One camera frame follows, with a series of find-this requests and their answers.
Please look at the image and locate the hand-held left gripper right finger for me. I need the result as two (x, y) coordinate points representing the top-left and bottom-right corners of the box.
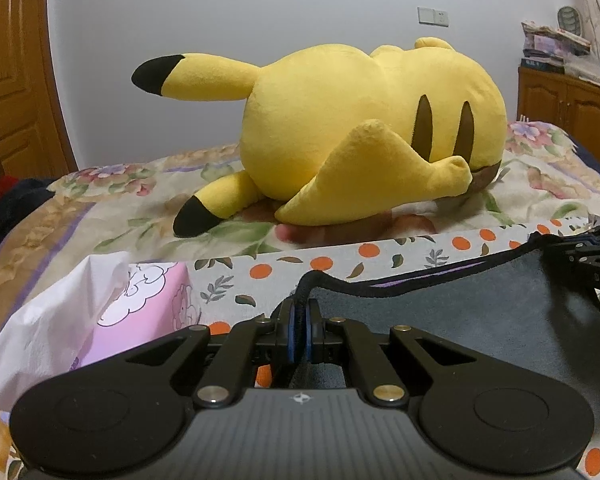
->
(301, 299), (477, 407)

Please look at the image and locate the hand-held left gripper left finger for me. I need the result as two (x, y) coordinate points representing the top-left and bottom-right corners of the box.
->
(125, 299), (301, 409)

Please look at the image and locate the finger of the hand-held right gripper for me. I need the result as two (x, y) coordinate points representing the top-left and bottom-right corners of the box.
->
(544, 247), (600, 322)
(529, 214), (600, 262)

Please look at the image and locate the dark grey towel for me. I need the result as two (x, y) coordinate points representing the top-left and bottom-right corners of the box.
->
(294, 236), (600, 433)

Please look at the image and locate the orange fruit print sheet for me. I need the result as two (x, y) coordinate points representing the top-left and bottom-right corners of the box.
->
(0, 214), (600, 480)

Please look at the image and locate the wooden cabinet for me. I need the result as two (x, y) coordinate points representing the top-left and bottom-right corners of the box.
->
(516, 66), (600, 181)

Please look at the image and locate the pink tissue pack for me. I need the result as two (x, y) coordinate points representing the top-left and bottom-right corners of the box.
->
(77, 260), (195, 372)

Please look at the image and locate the stack of books and papers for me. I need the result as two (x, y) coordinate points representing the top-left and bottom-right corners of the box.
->
(521, 20), (600, 86)

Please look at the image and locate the floral bedsheet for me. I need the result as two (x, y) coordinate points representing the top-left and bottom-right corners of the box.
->
(0, 119), (600, 311)

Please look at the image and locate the yellow plush toy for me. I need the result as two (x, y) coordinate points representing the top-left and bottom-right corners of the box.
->
(131, 36), (509, 239)

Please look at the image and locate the grey round object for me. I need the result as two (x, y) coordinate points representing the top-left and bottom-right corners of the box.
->
(557, 6), (587, 36)

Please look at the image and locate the white tissue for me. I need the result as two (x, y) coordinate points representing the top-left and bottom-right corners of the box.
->
(0, 251), (132, 412)

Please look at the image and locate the dark cloth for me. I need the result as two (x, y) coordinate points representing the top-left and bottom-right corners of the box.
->
(0, 175), (57, 272)

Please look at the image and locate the wooden wardrobe door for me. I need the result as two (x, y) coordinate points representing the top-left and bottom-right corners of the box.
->
(0, 0), (79, 196)

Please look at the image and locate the white wall switch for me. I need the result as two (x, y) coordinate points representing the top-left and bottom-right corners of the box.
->
(417, 6), (449, 27)

